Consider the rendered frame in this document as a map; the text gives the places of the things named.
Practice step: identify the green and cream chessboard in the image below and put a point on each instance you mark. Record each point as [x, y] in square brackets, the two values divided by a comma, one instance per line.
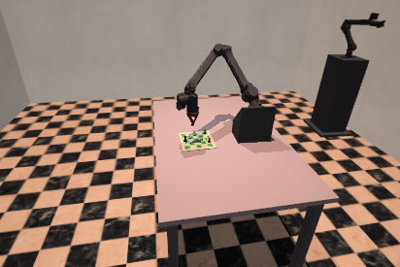
[197, 142]

